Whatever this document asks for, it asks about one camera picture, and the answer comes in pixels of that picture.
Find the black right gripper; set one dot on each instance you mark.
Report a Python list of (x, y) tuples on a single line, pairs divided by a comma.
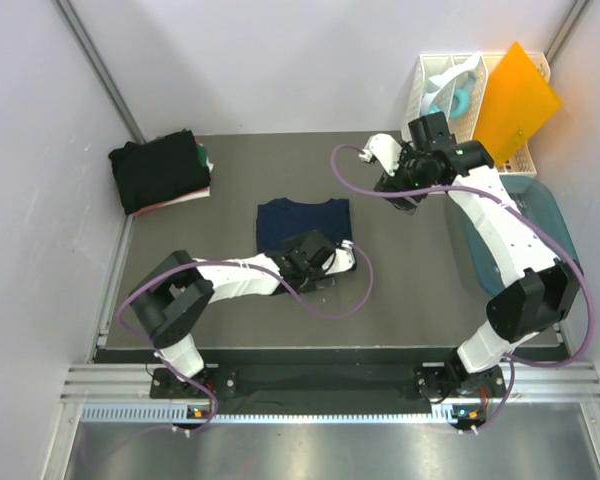
[(394, 182)]

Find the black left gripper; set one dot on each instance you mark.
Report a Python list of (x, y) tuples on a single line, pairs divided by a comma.
[(319, 279)]

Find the navy blue t shirt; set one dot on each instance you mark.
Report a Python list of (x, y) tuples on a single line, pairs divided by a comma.
[(281, 224)]

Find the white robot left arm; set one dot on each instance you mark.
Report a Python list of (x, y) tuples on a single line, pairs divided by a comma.
[(172, 298)]

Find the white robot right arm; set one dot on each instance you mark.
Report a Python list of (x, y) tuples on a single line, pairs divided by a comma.
[(539, 287)]

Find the teal headphones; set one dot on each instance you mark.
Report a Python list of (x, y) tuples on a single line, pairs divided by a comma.
[(450, 92)]

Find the white slotted file organizer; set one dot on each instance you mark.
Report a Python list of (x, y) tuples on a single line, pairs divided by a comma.
[(432, 64)]

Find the translucent teal plastic bin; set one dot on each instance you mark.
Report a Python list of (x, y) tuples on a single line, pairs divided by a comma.
[(534, 201)]

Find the orange plastic folder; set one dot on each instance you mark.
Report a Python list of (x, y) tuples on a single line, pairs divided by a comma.
[(518, 101)]

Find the folded red t shirt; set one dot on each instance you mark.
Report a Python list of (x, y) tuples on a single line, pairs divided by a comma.
[(199, 194)]

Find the folded green t shirt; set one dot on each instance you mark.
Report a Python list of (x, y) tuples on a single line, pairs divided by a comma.
[(205, 152)]

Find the folded black t shirt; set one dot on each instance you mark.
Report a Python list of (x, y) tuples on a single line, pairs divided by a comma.
[(159, 171)]

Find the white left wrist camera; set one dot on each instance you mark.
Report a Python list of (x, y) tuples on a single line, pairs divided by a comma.
[(343, 259)]

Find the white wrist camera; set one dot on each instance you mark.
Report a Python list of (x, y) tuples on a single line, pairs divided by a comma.
[(385, 150), (343, 259)]

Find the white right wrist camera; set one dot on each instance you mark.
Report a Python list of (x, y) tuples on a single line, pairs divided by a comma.
[(385, 150)]

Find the right aluminium corner post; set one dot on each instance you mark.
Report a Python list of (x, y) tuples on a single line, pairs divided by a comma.
[(566, 28)]

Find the aluminium corner post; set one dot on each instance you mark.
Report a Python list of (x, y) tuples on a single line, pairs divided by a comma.
[(87, 46), (566, 28)]

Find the aluminium frame rail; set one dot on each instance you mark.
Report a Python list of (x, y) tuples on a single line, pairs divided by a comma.
[(133, 419)]

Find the left aluminium corner post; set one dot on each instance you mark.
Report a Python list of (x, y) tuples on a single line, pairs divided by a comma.
[(87, 46)]

